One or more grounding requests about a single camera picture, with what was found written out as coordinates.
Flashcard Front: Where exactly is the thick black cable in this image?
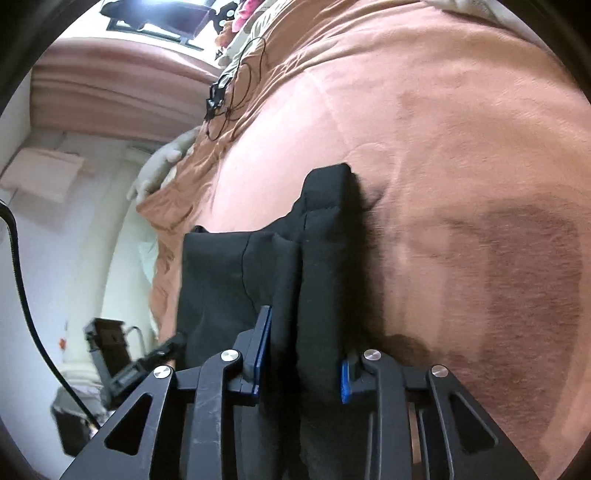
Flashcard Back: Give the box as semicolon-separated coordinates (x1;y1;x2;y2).
0;200;100;430

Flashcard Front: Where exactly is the pale fluffy cloth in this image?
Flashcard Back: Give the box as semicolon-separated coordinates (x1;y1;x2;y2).
434;0;550;47

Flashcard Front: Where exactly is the grey plush cloth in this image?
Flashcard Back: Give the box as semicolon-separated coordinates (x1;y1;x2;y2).
127;127;201;204

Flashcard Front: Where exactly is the pink towel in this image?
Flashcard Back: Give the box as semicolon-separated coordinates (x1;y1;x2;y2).
0;148;86;204

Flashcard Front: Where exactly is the thin black cable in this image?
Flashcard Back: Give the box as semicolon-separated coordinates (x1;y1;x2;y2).
203;37;269;139

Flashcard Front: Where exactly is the pink cloth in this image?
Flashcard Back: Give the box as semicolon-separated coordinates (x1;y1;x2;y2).
233;0;262;28

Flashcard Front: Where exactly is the black white plush toy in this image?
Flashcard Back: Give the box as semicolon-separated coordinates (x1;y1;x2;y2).
212;2;236;28

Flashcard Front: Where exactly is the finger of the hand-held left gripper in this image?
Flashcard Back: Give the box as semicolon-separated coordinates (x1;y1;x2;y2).
139;333;185;370

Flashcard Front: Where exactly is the pink curtain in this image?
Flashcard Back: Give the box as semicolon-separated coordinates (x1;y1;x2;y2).
30;37;222;144

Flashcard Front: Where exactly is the dark bin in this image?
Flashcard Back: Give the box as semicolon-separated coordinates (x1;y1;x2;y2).
53;388;102;457

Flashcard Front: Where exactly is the cream bed sheet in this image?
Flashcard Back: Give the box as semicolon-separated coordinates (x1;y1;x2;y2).
217;0;296;70

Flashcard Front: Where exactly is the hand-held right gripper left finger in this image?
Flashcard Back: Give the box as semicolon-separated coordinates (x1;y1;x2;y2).
60;305;273;480

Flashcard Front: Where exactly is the black garment with yellow print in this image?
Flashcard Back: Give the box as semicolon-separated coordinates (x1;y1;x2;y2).
178;162;416;480

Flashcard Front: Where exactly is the brown plush blanket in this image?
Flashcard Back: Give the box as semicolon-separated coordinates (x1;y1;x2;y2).
136;0;591;480

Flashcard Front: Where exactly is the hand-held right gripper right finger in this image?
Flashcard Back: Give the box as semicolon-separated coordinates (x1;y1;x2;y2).
341;348;541;480

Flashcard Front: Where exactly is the bright window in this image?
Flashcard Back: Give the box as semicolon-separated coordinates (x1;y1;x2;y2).
99;0;218;49

